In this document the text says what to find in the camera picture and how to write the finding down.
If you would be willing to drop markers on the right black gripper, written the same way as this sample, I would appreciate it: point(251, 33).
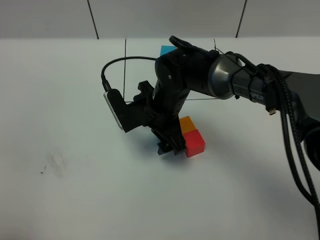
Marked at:
point(169, 95)

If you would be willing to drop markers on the red cube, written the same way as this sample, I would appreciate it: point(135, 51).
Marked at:
point(194, 143)

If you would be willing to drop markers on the orange cube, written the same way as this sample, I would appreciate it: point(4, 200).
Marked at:
point(186, 124)

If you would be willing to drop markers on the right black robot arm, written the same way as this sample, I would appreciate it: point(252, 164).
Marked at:
point(222, 76)

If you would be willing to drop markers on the white template sheet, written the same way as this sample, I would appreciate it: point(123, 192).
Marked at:
point(139, 70)

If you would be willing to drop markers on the blue template cube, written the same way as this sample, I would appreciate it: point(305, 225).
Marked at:
point(166, 49)

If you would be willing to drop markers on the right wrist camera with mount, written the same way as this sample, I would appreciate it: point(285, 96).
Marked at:
point(129, 115)

